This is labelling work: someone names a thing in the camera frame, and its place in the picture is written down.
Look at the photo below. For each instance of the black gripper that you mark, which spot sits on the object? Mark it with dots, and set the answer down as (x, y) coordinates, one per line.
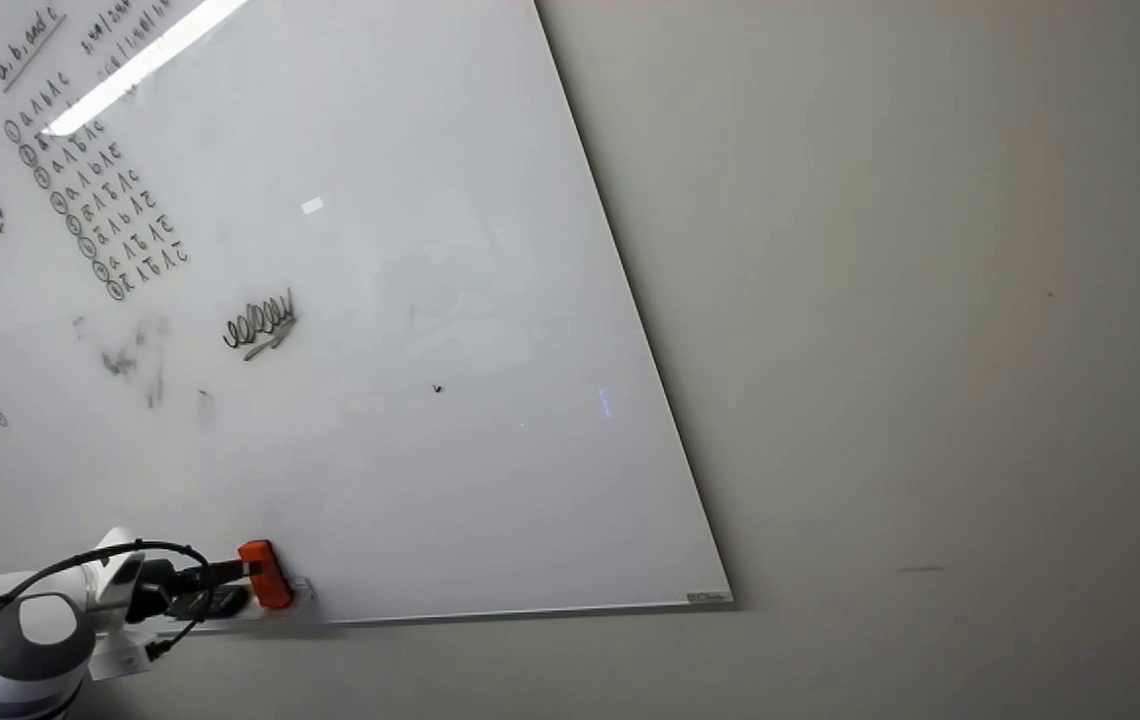
(170, 590)

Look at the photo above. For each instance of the orange foam eraser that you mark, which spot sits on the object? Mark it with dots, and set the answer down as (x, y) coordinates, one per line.
(264, 575)

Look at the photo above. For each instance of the silver marker tray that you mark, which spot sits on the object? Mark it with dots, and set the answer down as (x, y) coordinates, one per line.
(300, 598)

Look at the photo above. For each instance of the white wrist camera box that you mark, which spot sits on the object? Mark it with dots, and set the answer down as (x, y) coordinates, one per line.
(118, 600)

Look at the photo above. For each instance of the white wall whiteboard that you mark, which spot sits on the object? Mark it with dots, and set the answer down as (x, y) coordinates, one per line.
(393, 160)

